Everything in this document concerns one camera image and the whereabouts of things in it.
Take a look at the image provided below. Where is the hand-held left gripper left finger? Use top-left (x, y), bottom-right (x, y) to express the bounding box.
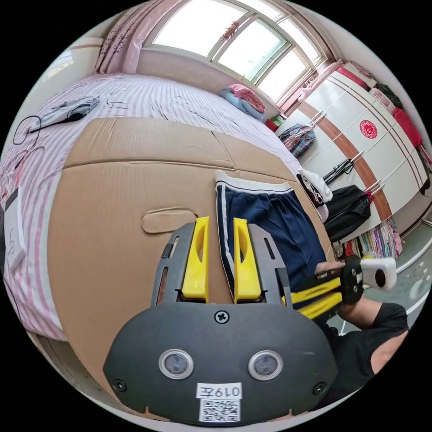
top-left (181, 216), bottom-right (210, 302)

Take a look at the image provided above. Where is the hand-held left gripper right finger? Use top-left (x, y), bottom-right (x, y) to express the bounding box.
top-left (233, 218), bottom-right (263, 304)

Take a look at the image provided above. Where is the dark blue athletic skirt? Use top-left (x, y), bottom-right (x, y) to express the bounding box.
top-left (215, 170), bottom-right (338, 310)

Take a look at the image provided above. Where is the person's right forearm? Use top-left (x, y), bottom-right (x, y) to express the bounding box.
top-left (337, 301), bottom-right (384, 330)

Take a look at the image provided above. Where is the shelf of colourful fabrics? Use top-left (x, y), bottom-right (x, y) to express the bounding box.
top-left (332, 218), bottom-right (405, 261)

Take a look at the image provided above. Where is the person's body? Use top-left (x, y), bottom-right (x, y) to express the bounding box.
top-left (312, 302), bottom-right (410, 411)

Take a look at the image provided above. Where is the black bag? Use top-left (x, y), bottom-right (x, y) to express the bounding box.
top-left (323, 184), bottom-right (373, 242)

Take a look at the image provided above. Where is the flat brown cardboard board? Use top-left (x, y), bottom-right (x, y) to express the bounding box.
top-left (46, 116), bottom-right (335, 411)

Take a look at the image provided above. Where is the pile of clothes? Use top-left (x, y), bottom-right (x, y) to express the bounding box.
top-left (296, 168), bottom-right (334, 222)

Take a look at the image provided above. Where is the white cupboard with brown band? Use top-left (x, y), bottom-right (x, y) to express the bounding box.
top-left (279, 60), bottom-right (432, 239)

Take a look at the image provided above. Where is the red and green box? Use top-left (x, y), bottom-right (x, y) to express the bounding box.
top-left (264, 114), bottom-right (287, 133)

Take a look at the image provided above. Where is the pink folded blanket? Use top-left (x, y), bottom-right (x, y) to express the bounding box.
top-left (229, 83), bottom-right (267, 114)

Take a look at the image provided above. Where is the bed with pink striped sheet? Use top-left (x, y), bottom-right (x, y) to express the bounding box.
top-left (0, 72), bottom-right (306, 342)

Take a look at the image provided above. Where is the pink patterned curtain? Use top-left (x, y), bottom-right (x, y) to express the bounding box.
top-left (278, 60), bottom-right (342, 114)
top-left (94, 0), bottom-right (162, 76)

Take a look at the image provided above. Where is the grey folded garment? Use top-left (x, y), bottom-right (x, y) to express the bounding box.
top-left (28, 95), bottom-right (101, 134)

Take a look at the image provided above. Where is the window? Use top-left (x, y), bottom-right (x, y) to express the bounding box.
top-left (151, 0), bottom-right (326, 99)

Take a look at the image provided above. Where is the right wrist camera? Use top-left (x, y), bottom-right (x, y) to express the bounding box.
top-left (359, 257), bottom-right (397, 291)

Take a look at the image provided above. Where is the black cable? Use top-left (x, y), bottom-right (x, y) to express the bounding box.
top-left (13, 114), bottom-right (43, 146)

